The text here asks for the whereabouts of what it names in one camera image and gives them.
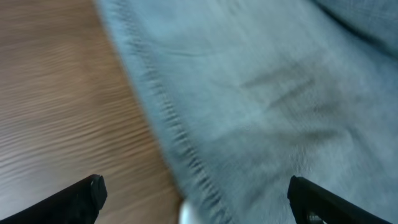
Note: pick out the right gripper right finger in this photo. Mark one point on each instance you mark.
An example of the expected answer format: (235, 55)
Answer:
(311, 203)

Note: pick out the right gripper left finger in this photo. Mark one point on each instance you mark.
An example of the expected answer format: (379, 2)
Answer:
(79, 203)

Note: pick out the light blue denim shorts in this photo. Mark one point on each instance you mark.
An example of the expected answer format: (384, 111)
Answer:
(244, 94)

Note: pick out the white and black garment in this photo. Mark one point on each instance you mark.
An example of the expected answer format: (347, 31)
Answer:
(187, 214)

